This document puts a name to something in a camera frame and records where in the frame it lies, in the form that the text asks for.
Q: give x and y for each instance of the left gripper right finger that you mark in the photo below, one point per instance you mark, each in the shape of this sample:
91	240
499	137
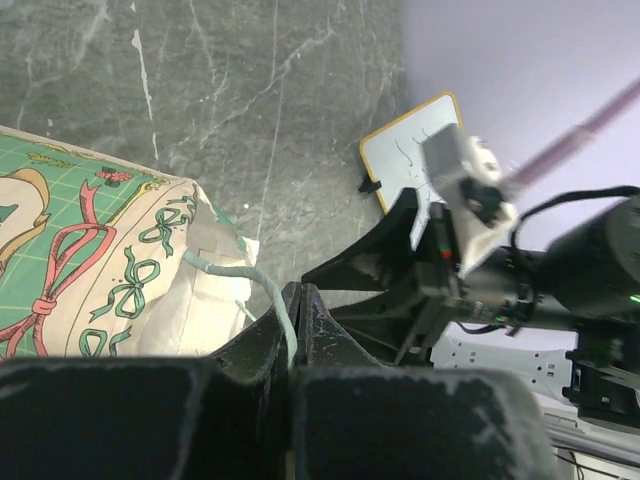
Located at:
356	418

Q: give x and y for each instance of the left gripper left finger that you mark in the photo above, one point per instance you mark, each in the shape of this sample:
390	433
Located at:
219	416

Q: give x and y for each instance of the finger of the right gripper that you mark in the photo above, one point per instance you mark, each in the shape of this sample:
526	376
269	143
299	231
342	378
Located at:
382	324
377	259

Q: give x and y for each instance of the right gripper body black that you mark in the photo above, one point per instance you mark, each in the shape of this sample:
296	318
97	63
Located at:
436	282

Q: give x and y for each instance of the green patterned paper bag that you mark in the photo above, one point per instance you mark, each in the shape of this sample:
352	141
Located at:
104	258

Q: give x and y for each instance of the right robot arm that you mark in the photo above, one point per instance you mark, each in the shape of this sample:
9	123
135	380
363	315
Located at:
566	320

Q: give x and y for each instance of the small whiteboard yellow frame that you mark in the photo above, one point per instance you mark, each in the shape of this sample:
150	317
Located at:
392	155

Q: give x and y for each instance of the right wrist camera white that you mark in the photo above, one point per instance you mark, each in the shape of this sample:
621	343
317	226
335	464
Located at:
465	173

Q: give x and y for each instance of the aluminium rail frame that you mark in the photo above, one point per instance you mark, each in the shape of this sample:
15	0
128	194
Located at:
599	452

